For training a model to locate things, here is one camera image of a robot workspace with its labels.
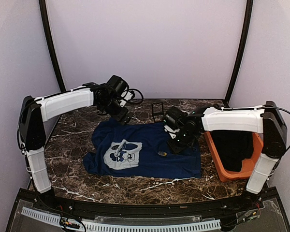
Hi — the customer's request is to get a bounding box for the white slotted cable duct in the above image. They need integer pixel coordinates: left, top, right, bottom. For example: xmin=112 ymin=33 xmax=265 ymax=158
xmin=21 ymin=207 xmax=221 ymax=232

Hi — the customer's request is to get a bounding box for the black front rail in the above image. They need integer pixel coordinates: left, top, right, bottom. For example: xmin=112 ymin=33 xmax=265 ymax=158
xmin=19 ymin=188 xmax=266 ymax=220

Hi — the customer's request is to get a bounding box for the blue printed t-shirt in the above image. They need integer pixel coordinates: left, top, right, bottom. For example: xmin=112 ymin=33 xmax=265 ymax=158
xmin=83 ymin=118 xmax=202 ymax=179

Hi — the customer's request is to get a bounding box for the black garment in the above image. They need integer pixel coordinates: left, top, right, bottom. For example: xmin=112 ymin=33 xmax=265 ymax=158
xmin=210 ymin=130 xmax=254 ymax=172

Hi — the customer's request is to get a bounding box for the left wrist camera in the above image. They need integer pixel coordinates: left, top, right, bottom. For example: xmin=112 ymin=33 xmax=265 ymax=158
xmin=119 ymin=88 xmax=144 ymax=108

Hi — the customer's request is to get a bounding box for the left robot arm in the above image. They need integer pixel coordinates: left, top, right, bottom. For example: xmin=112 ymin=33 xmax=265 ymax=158
xmin=17 ymin=75 xmax=135 ymax=211

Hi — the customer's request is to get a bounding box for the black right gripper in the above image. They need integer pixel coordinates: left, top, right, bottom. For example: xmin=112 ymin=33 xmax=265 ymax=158
xmin=167 ymin=128 xmax=197 ymax=154

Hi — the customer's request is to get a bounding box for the orange plastic basket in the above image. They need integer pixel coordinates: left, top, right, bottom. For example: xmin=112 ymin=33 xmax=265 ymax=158
xmin=204 ymin=131 xmax=263 ymax=182

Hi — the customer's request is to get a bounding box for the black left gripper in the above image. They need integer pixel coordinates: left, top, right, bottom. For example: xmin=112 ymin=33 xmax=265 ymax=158
xmin=101 ymin=97 xmax=133 ymax=125

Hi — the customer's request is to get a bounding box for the right black frame post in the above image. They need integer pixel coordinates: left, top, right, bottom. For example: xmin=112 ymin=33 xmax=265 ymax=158
xmin=223 ymin=0 xmax=254 ymax=106

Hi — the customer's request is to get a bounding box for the black brooch box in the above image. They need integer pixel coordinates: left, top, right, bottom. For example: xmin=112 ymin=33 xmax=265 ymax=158
xmin=151 ymin=101 xmax=164 ymax=123

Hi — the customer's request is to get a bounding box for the black frame post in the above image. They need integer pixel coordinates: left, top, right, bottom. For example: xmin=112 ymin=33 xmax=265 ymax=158
xmin=223 ymin=0 xmax=254 ymax=106
xmin=38 ymin=0 xmax=66 ymax=92

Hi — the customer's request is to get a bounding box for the left black frame post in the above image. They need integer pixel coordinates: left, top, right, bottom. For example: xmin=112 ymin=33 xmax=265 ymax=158
xmin=38 ymin=0 xmax=66 ymax=92

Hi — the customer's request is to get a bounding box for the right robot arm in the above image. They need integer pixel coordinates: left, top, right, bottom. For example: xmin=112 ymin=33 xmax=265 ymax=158
xmin=163 ymin=101 xmax=290 ymax=210

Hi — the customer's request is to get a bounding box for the round gold white brooch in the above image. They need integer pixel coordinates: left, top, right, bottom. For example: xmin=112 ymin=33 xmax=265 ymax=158
xmin=158 ymin=151 xmax=167 ymax=156

